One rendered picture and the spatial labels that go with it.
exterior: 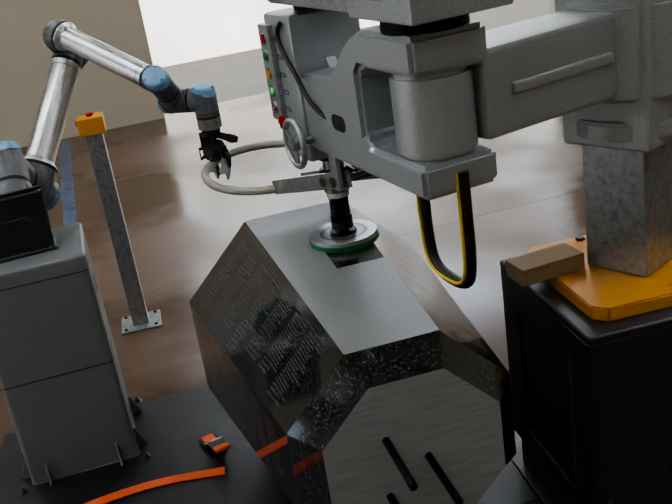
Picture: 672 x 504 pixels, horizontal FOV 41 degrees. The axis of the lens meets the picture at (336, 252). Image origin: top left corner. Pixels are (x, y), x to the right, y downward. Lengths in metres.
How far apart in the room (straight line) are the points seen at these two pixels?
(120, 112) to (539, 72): 7.42
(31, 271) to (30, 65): 6.10
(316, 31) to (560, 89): 0.72
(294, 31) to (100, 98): 6.83
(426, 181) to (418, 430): 0.61
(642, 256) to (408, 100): 0.89
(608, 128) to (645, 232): 0.31
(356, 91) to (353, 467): 0.91
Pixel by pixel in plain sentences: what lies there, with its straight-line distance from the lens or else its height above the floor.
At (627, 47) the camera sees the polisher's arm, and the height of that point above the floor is 1.42.
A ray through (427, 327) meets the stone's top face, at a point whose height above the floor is 0.87.
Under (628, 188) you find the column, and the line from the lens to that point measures 2.57.
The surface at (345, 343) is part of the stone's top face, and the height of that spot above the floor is 0.87.
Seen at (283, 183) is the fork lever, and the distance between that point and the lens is 3.09.
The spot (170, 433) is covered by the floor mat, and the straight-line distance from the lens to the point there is 3.70.
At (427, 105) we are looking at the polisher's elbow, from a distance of 2.05.
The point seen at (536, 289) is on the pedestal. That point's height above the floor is 0.74.
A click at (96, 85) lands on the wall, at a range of 9.30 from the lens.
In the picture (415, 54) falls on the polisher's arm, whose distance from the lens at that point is 1.99.
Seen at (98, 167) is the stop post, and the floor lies 0.84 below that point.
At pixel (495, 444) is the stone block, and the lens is 2.35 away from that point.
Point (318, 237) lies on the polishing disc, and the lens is 2.84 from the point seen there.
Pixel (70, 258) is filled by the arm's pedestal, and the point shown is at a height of 0.85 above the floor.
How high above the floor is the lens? 1.89
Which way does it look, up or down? 22 degrees down
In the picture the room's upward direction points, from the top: 9 degrees counter-clockwise
